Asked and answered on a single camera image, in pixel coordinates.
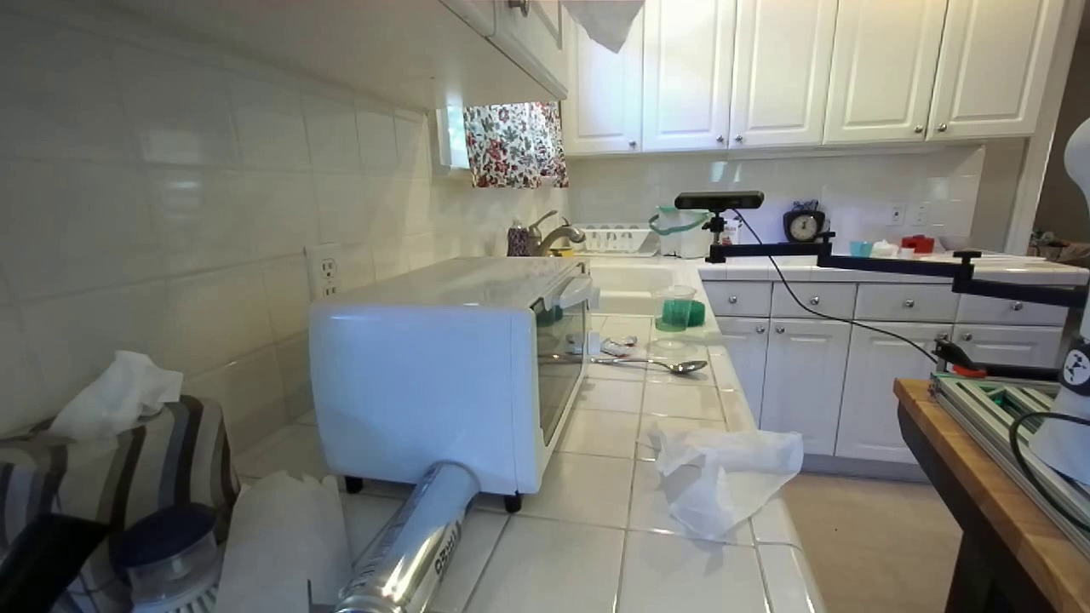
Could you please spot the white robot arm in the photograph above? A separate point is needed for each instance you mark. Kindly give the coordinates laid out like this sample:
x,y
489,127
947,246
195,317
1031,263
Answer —
x,y
1063,436

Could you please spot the upper white cabinet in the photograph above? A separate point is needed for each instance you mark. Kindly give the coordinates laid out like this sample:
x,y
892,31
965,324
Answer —
x,y
669,78

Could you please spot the kitchen faucet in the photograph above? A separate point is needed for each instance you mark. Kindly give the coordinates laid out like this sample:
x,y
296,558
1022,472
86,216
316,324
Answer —
x,y
543,236

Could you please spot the white toaster oven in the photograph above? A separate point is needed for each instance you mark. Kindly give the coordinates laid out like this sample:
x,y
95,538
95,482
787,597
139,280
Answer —
x,y
471,362

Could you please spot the metal spoon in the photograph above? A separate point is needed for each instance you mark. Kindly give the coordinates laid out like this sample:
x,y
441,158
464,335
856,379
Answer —
x,y
678,371

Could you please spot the black clock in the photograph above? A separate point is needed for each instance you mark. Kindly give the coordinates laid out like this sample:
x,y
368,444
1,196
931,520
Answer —
x,y
805,222

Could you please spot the lower white cabinets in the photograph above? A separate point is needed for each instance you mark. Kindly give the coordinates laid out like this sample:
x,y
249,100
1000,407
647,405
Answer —
x,y
819,360

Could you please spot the silver foil roll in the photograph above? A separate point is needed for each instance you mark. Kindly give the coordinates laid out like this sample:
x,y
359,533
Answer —
x,y
414,549

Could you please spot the white paper sheet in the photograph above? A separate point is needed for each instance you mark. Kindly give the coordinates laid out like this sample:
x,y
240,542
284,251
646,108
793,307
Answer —
x,y
286,545

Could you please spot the white tissue in bag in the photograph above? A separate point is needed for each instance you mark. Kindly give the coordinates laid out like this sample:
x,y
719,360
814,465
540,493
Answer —
x,y
119,397

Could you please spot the blue-lid jar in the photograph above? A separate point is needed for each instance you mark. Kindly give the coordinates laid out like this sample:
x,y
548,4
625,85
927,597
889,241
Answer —
x,y
170,559

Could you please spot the striped bag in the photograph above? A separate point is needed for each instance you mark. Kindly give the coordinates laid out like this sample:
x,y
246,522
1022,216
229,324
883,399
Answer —
x,y
69,501

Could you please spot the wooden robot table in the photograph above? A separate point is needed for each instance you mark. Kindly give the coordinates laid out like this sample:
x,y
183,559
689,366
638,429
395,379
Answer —
x,y
1013,553

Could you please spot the black stereo camera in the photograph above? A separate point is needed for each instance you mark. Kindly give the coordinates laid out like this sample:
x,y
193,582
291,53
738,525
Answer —
x,y
719,199

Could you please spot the white wall outlet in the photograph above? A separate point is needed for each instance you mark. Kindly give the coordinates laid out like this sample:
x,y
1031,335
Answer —
x,y
325,275

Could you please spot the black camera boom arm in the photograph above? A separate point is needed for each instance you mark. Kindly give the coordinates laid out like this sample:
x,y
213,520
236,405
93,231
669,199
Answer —
x,y
957,270

